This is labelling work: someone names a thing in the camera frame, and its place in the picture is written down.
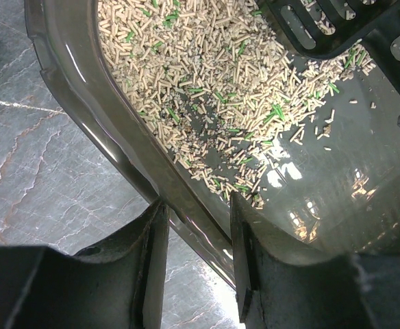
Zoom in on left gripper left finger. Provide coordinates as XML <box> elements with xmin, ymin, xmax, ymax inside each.
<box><xmin>0</xmin><ymin>200</ymin><xmax>169</xmax><ymax>328</ymax></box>

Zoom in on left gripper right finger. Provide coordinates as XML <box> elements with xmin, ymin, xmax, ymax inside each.
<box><xmin>230</xmin><ymin>193</ymin><xmax>400</xmax><ymax>328</ymax></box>

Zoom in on dark translucent litter box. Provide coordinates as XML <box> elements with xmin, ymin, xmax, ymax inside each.
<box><xmin>25</xmin><ymin>1</ymin><xmax>400</xmax><ymax>284</ymax></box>

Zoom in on black slotted litter scoop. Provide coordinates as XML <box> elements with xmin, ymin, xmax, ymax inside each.
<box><xmin>258</xmin><ymin>1</ymin><xmax>400</xmax><ymax>95</ymax></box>

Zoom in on pile of pellet cat litter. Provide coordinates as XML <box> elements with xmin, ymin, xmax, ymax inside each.
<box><xmin>97</xmin><ymin>1</ymin><xmax>375</xmax><ymax>210</ymax></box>

